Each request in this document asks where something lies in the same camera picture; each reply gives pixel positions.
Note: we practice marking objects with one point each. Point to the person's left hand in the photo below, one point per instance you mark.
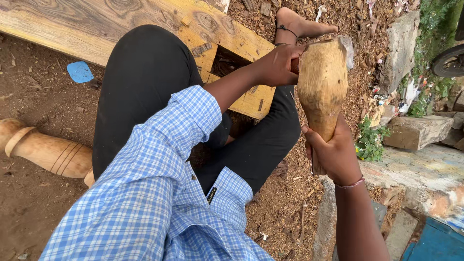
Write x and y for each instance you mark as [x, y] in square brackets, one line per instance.
[276, 67]

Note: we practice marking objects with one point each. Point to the person's right hand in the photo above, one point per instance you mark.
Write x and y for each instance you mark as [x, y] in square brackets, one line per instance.
[335, 157]

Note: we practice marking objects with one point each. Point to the person's left fingers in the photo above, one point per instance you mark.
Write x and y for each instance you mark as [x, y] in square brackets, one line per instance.
[295, 52]

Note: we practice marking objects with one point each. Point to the wooden mallet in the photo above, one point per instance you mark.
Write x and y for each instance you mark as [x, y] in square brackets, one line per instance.
[321, 87]

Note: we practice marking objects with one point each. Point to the black thread anklet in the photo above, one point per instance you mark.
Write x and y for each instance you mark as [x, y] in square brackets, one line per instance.
[288, 29]

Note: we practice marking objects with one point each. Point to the person's bare foot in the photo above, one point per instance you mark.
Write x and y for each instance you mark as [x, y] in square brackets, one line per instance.
[299, 24]

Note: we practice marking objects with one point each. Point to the white paper scrap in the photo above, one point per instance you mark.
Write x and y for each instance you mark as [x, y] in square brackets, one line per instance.
[320, 11]

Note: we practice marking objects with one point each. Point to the clear plastic bag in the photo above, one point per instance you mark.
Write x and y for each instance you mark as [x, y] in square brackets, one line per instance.
[347, 49]

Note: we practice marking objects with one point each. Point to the grey stone slab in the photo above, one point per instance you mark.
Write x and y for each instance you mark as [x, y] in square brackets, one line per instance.
[402, 47]

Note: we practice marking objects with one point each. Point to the heap of litter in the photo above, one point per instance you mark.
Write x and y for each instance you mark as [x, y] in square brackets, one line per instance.
[402, 98]

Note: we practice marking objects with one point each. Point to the small green plant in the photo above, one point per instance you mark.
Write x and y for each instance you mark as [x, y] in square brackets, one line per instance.
[370, 141]

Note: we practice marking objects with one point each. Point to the rough wooden block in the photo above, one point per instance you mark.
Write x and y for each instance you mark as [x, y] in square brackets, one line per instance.
[417, 131]

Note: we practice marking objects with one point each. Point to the motorcycle wheel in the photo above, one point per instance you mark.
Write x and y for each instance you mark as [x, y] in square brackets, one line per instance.
[449, 62]

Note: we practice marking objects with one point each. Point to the black trousers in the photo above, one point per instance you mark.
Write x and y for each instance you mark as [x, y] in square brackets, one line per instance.
[145, 90]

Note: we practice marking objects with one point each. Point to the painted concrete ledge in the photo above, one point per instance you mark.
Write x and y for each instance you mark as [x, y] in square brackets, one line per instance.
[413, 174]

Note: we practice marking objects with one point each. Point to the blue checked shirt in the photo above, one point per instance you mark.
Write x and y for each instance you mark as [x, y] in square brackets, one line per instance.
[152, 195]

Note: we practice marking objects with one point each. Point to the large wooden beam with mortise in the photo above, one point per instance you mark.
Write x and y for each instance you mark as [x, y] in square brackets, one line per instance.
[90, 25]

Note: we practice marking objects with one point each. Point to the blue plastic scrap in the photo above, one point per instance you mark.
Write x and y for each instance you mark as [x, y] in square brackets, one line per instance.
[80, 71]

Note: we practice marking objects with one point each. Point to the blue painted board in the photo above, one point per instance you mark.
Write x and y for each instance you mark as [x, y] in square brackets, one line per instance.
[437, 244]

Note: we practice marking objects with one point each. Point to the turned wooden post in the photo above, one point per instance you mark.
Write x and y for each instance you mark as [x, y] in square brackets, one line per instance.
[47, 150]

